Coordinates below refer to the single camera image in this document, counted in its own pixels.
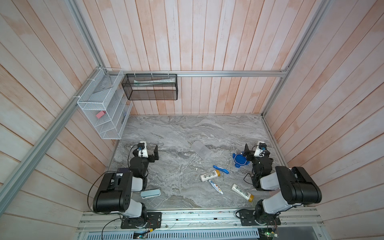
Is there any blue container lid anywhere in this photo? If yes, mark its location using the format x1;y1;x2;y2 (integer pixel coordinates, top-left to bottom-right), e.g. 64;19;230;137
233;153;250;168

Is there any toothbrush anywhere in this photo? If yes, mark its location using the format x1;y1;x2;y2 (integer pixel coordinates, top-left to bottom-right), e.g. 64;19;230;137
213;165;230;174

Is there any white cream tube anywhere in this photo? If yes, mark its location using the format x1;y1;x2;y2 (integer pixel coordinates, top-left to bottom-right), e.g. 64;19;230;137
200;170;221;182
232;184;254;203

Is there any clear plastic container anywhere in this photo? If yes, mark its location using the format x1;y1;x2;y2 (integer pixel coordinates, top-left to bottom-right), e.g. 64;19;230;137
192;141;212;160

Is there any small toothpaste tube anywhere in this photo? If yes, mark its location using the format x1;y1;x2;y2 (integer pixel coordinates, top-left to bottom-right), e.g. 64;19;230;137
208;180;224;195

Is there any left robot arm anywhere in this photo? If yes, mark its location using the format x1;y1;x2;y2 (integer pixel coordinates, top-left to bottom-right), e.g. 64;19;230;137
89;141;162;232

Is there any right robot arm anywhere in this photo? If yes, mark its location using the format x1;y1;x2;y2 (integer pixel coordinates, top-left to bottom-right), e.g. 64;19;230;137
242;142;322;225

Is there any dark blue book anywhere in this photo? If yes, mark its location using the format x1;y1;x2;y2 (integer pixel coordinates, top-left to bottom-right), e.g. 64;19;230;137
117;168;130;174

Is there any light teal case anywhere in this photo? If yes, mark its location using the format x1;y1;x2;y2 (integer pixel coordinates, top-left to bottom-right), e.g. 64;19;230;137
140;189;161;199

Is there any pink eraser block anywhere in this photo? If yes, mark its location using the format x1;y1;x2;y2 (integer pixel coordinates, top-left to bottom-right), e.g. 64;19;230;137
96;111;106;119

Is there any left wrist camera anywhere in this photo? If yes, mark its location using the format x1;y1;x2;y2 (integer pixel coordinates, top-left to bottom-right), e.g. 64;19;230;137
137;141;149;158

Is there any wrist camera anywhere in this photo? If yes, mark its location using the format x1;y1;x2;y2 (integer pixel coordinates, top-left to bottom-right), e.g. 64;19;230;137
137;141;149;158
256;141;267;149

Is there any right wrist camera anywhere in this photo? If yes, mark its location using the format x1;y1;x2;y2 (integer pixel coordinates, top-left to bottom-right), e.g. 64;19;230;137
256;141;267;149

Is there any white wire mesh shelf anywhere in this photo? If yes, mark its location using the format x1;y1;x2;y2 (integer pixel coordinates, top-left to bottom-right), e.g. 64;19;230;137
78;68;133;140

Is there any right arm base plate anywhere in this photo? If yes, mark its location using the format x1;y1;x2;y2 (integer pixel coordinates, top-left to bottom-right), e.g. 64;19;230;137
235;209;281;227

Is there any black wire mesh basket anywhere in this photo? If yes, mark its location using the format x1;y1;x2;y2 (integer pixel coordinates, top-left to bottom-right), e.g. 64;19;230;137
122;73;179;101

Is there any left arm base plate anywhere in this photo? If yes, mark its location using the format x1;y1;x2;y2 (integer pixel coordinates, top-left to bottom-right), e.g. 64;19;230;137
121;212;162;230

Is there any aluminium frame bar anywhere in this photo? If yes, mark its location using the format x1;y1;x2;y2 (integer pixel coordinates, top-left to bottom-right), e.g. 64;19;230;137
122;70;288;78

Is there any aluminium front rail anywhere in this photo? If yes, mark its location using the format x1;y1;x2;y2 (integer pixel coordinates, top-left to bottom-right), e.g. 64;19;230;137
76;206;325;233

